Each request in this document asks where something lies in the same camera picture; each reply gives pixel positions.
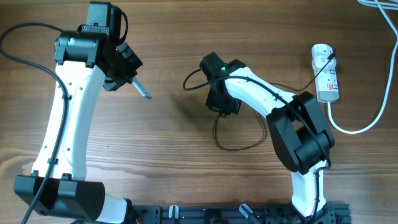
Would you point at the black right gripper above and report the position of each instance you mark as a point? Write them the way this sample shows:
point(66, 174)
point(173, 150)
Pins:
point(211, 103)

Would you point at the turquoise screen Galaxy smartphone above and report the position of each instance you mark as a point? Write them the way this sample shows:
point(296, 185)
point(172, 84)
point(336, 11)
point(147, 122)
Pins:
point(140, 87)

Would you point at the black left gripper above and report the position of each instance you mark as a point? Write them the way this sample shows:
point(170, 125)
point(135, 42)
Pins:
point(134, 63)

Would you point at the white power strip socket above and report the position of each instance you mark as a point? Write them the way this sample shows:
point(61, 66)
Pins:
point(326, 81)

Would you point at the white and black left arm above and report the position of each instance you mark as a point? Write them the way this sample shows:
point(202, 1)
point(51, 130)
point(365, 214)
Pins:
point(92, 58)

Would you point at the white USB charger plug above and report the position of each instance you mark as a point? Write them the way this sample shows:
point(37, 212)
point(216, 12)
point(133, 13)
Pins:
point(321, 61)

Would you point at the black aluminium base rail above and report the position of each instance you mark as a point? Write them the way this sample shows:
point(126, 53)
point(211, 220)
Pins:
point(268, 214)

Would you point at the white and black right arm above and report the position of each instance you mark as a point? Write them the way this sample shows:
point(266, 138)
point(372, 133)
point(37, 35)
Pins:
point(300, 134)

